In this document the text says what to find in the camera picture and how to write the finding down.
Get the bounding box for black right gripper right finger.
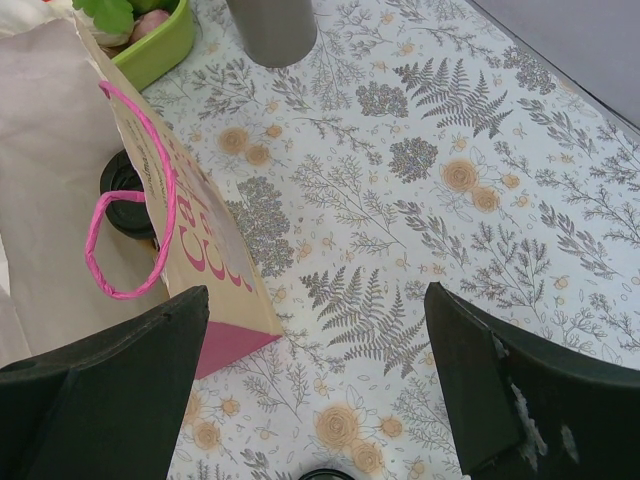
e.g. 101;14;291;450
424;283;639;479

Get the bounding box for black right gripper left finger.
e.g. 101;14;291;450
1;286;209;479

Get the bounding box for green plastic tray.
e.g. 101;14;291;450
112;1;196;91

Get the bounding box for black plastic cup lid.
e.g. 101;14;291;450
99;150;156;240

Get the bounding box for grey straw holder cup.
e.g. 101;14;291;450
226;0;317;68

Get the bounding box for floral patterned table mat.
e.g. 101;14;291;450
139;0;640;480

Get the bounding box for kraft paper cakes bag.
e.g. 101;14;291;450
1;19;283;378

